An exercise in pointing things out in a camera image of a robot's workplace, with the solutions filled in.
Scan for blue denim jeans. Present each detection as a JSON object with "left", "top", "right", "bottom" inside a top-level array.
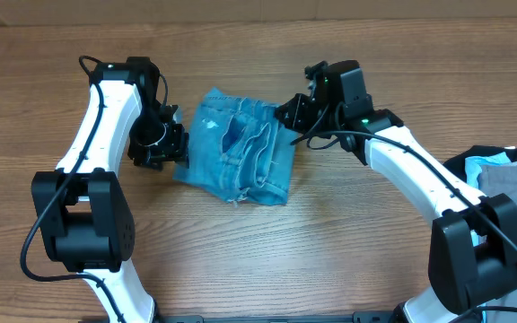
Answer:
[{"left": 173, "top": 88, "right": 297, "bottom": 205}]

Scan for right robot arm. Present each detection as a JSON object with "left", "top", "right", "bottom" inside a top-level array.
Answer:
[{"left": 274, "top": 60, "right": 517, "bottom": 322}]

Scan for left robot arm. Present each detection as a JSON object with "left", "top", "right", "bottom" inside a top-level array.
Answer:
[{"left": 20, "top": 57, "right": 189, "bottom": 322}]

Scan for black folded garment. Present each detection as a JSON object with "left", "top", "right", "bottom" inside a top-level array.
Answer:
[{"left": 443, "top": 145, "right": 517, "bottom": 186}]

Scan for light blue folded garment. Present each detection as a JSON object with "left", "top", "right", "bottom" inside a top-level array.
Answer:
[{"left": 464, "top": 152, "right": 512, "bottom": 188}]

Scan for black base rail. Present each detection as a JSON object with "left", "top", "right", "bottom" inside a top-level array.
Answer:
[{"left": 154, "top": 311, "right": 395, "bottom": 323}]

